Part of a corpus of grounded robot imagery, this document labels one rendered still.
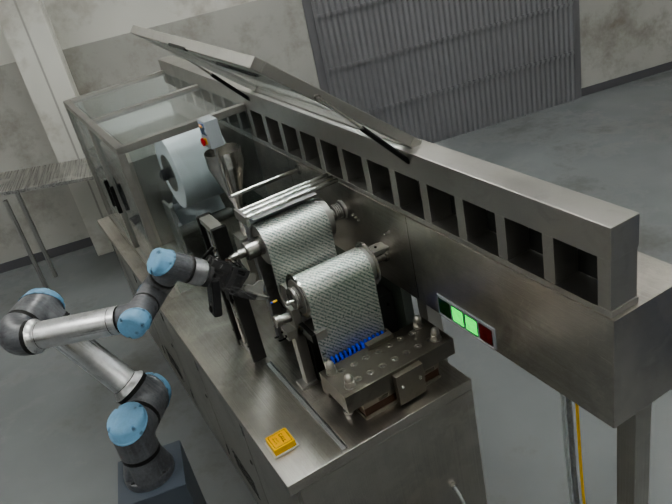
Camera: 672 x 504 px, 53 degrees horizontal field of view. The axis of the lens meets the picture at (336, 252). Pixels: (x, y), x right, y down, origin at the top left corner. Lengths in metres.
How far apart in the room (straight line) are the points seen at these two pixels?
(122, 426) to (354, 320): 0.75
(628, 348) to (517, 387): 1.97
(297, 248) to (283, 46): 3.82
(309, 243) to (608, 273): 1.10
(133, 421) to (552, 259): 1.22
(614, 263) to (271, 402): 1.25
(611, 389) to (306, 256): 1.09
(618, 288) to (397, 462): 0.99
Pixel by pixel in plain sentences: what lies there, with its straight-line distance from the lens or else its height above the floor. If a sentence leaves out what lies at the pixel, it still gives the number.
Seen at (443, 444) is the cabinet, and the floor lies 0.71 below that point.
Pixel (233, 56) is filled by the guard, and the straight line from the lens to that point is 1.74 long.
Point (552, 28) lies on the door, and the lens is 6.86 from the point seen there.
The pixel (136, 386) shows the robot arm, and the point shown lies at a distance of 2.15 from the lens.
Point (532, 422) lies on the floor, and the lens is 3.35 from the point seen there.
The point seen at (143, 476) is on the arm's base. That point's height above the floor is 0.95.
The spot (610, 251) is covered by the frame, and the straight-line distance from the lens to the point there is 1.44.
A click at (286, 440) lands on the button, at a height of 0.92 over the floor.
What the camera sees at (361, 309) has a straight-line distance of 2.16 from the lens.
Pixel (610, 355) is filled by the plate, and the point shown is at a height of 1.35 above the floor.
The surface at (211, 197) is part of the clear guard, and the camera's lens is 2.95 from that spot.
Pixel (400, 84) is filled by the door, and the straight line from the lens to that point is 6.25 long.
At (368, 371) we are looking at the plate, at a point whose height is 1.03.
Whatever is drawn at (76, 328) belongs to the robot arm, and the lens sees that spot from 1.90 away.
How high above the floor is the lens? 2.34
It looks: 28 degrees down
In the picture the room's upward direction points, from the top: 13 degrees counter-clockwise
